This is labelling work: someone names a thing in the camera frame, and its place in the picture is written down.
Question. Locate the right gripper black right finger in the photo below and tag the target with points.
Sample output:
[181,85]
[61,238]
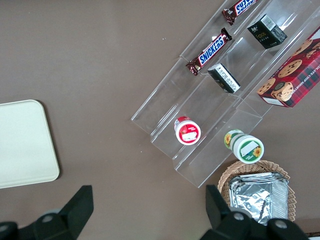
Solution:
[225,225]

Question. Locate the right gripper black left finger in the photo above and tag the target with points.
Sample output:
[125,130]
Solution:
[62,222]

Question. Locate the foil tray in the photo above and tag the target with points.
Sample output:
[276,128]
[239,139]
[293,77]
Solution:
[257,197]

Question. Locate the light wicker basket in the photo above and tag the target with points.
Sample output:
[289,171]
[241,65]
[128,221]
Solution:
[250,168]

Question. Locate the cream plastic tray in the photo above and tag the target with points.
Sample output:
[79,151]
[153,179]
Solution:
[25,145]

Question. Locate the green-lidded sunflower jar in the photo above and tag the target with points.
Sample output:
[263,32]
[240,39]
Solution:
[248,148]

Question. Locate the red-lidded small jar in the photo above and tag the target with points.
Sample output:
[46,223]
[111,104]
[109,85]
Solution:
[188,133]

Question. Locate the clear acrylic stepped shelf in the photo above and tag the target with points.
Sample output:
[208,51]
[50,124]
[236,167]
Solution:
[225,115]

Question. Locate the small black carton box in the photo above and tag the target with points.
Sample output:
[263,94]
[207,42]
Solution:
[225,78]
[266,32]

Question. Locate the red tartan cookie box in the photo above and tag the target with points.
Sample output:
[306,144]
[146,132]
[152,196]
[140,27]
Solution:
[297,75]

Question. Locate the Snickers chocolate bar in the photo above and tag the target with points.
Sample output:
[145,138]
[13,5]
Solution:
[210,52]
[240,8]

